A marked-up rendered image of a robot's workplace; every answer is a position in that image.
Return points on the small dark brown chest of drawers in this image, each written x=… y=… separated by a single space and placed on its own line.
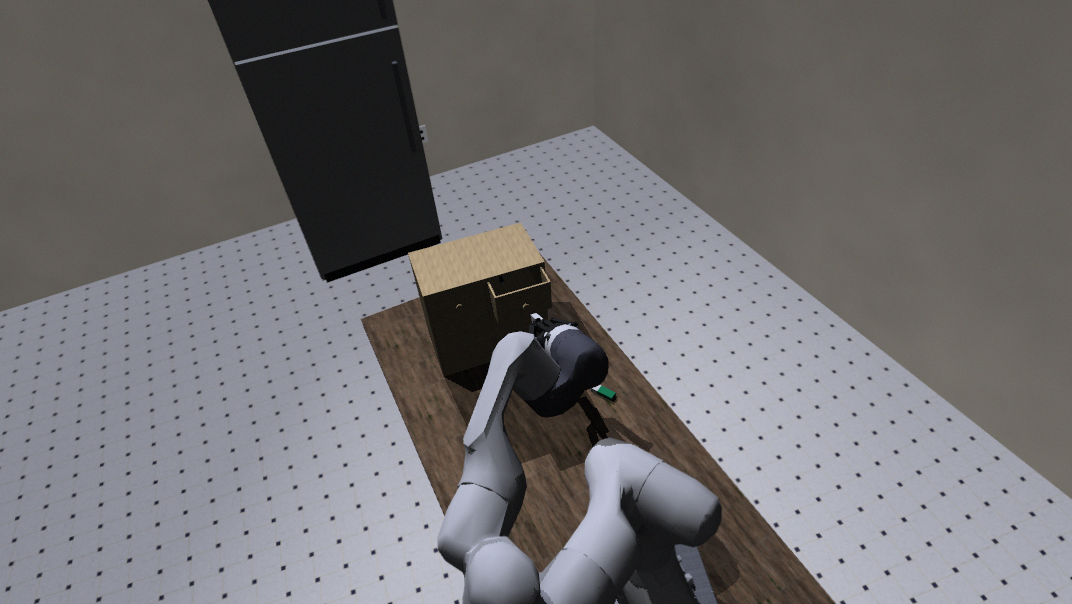
x=470 y=260

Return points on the brown wooden drawer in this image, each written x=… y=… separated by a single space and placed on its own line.
x=524 y=292
x=500 y=336
x=467 y=355
x=514 y=323
x=463 y=330
x=457 y=302

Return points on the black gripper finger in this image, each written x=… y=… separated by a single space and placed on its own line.
x=536 y=325
x=555 y=320

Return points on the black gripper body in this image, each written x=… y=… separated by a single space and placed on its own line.
x=541 y=337

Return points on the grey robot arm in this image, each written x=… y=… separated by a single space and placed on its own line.
x=604 y=552

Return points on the green and white eraser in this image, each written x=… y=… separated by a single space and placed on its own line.
x=604 y=392

